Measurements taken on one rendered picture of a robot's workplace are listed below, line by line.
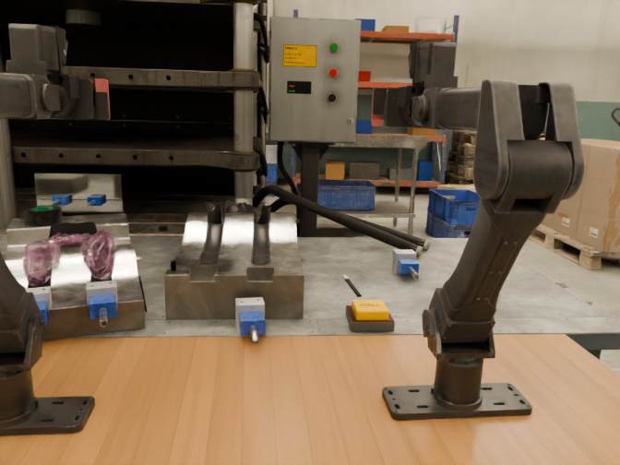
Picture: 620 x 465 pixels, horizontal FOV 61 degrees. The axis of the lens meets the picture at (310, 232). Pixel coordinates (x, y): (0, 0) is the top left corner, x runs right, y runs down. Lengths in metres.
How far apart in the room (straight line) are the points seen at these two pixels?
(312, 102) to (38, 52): 1.12
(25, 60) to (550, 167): 0.69
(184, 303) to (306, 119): 0.97
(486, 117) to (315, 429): 0.43
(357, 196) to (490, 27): 4.02
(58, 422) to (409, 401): 0.46
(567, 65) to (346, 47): 6.79
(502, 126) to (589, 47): 8.05
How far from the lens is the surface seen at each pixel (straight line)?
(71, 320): 1.01
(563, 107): 0.62
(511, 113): 0.59
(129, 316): 1.01
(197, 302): 1.02
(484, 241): 0.64
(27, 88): 0.77
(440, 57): 0.86
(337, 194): 4.75
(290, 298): 1.02
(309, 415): 0.75
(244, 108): 1.69
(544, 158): 0.59
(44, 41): 0.88
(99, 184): 1.85
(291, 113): 1.82
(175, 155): 1.79
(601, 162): 4.69
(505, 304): 1.21
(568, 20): 8.50
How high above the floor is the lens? 1.21
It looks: 14 degrees down
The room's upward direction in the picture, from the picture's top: 2 degrees clockwise
